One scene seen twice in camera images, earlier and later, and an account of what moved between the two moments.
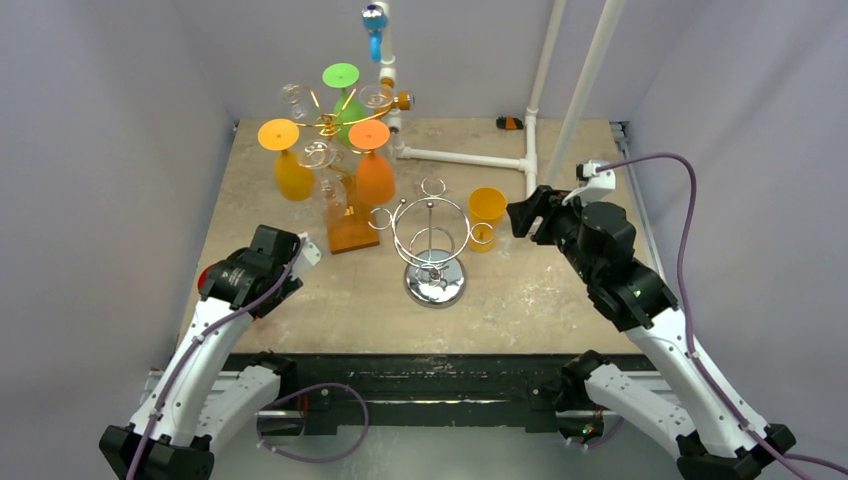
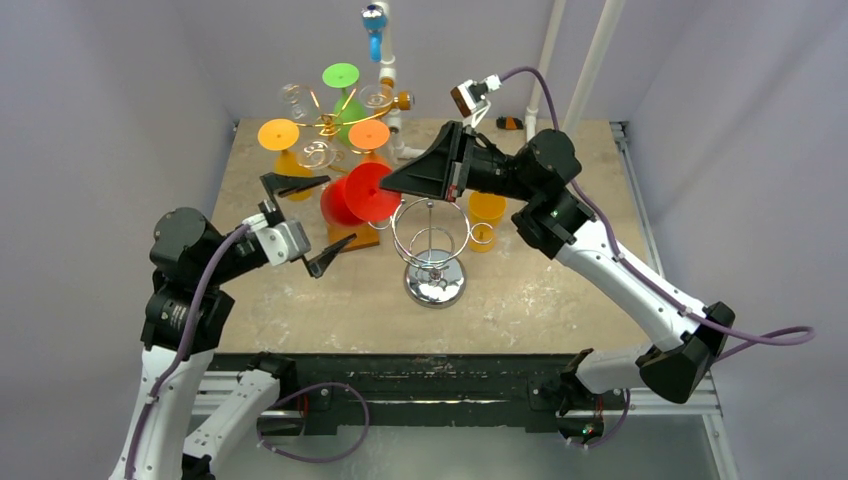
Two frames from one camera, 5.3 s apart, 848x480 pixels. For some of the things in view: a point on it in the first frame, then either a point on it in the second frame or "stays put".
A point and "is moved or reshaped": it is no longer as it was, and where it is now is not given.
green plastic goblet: x=347 y=112 stays put
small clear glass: x=298 y=102 stays put
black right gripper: x=538 y=220 -> x=461 y=168
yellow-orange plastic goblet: x=294 y=174 stays put
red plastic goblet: x=203 y=277 is moved or reshaped
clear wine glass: x=376 y=97 stays put
